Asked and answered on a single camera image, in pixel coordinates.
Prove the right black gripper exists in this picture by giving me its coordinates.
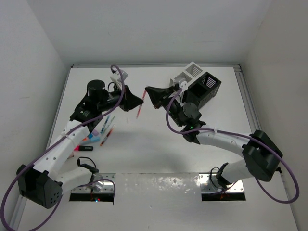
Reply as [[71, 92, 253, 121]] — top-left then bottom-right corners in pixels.
[[146, 87, 183, 128]]

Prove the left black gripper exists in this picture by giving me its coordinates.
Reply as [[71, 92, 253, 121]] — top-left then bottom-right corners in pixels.
[[96, 81, 141, 111]]

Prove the pink gel pen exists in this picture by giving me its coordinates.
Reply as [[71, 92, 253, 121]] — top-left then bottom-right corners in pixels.
[[136, 88, 147, 118]]

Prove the orange gel pen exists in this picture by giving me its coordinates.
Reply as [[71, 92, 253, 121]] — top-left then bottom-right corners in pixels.
[[100, 124, 115, 147]]

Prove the blue gel pen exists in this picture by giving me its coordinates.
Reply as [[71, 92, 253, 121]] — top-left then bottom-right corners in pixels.
[[100, 115, 110, 134]]

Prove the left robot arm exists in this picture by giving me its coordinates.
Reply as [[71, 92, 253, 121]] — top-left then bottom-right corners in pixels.
[[17, 80, 143, 209]]

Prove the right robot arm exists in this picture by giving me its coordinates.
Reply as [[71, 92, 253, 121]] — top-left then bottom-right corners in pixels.
[[145, 84, 283, 191]]

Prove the white slotted container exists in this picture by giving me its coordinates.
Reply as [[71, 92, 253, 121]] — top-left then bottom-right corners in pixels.
[[169, 62, 205, 95]]

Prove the black slotted container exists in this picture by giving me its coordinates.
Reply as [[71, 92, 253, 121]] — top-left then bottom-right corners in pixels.
[[182, 72, 221, 109]]

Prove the purple highlighter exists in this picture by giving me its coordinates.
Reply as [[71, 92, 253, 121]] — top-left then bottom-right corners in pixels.
[[92, 129, 99, 136]]

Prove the blue highlighter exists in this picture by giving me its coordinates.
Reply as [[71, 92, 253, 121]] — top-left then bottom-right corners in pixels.
[[87, 133, 101, 143]]

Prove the pink highlighter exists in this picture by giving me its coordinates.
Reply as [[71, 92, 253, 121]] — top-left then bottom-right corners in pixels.
[[74, 145, 94, 152]]

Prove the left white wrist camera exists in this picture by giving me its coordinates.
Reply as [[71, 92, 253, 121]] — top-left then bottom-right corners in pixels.
[[110, 69, 128, 89]]

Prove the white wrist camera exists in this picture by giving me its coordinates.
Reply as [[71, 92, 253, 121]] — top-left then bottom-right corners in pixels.
[[110, 69, 128, 89], [176, 79, 188, 92]]

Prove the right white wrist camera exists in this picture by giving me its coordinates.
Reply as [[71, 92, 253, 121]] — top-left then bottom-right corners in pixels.
[[176, 79, 188, 92]]

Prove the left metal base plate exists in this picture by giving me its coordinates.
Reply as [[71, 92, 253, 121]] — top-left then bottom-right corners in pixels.
[[71, 173, 116, 194]]

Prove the metal base plate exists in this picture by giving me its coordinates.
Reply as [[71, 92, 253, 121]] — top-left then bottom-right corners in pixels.
[[71, 173, 116, 194], [199, 172, 244, 194]]

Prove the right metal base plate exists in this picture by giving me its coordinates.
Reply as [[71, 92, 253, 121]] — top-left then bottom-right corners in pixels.
[[199, 172, 244, 194]]

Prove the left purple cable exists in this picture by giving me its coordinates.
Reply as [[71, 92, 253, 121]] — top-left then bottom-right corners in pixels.
[[0, 65, 128, 229]]

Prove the purple cable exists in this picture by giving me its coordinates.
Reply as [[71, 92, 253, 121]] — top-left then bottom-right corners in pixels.
[[0, 65, 128, 229], [166, 89, 300, 205]]

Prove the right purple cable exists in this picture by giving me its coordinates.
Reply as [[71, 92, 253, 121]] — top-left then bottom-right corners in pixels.
[[166, 89, 300, 205]]

